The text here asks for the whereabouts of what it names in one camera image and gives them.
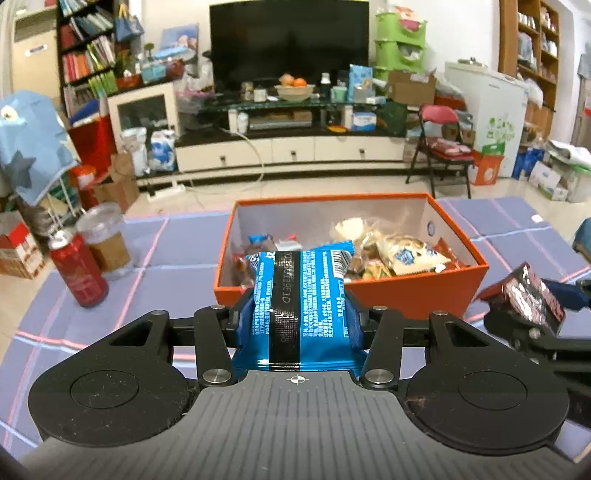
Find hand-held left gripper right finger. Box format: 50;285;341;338
346;291;483;391

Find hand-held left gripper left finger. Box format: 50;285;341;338
110;288;254;388

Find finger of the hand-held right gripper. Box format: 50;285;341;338
484;309;591;374
540;278;591;311

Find dark red snack packet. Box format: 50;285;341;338
477;262;567;336

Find blue striped snack packet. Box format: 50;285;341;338
231;242;366;373

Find orange cardboard box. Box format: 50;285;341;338
213;192;489;322

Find cream biscuit packet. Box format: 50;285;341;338
334;218;373;243

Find dark teal object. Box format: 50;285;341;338
572;218;591;265

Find pile of assorted snack packets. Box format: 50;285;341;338
230;225;472;289

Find purple grid tablecloth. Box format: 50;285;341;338
0;196;591;462

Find white cardboard boxes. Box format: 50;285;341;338
528;147;591;204

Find orange paper bag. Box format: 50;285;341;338
470;154;505;186

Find clear plastic jar brown label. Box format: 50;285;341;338
76;202;133;280

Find red soda can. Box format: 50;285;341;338
48;228;110;308

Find brown cardboard box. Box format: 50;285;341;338
94;154;140;214

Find white television stand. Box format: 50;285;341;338
174;107;417;175

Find blue and white bag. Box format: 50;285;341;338
150;130;177;173

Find white standing bag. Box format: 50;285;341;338
120;128;149;176

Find blue and white flat box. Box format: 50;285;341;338
350;112;379;133

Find red folding chair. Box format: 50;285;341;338
405;104;476;198

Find dark green bag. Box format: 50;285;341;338
376;101;408;137

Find red and white carton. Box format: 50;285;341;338
0;223;47;280

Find large red box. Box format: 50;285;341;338
68;117;117;172

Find white cabinet with glass door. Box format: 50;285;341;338
106;82;181;138

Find fruit bowl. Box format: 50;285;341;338
274;84;317;103

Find open cardboard box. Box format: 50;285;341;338
387;69;437;106

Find tall blue box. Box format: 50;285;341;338
348;64;375;103

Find wooden shelf unit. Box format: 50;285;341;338
498;0;562;140

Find teal tissue box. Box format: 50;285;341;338
140;62;167;84

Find blue star printed cloth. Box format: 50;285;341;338
0;89;82;206

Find green storage rack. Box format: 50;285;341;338
374;11;428;82

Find black television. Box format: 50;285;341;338
209;0;370;92

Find framed picture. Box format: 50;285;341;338
160;23;201;52

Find dark bookshelf with books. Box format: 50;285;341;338
57;0;145;112

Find standing air conditioner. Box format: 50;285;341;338
11;6;61;101

